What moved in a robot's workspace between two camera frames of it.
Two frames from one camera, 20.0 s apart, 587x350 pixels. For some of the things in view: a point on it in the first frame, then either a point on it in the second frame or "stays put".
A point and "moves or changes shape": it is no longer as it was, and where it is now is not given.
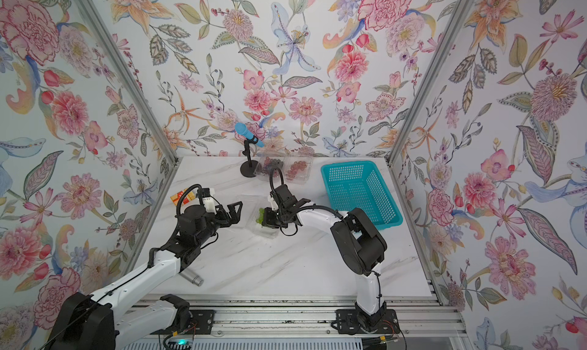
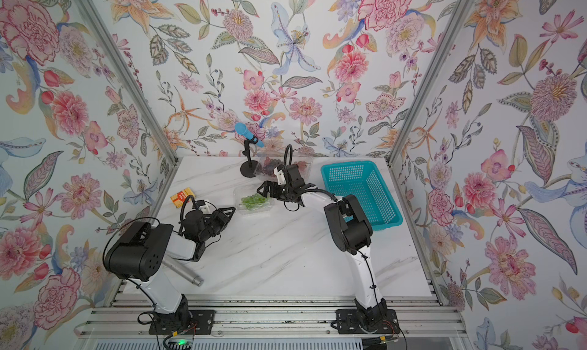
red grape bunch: (295, 167) stays put
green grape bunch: (261, 215) to (254, 200)
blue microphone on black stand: (250, 168) stays put
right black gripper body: (277, 218) to (287, 192)
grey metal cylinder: (192, 277) stays put
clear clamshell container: (249, 213) moves or changes shape
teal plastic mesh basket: (352, 185) stays put
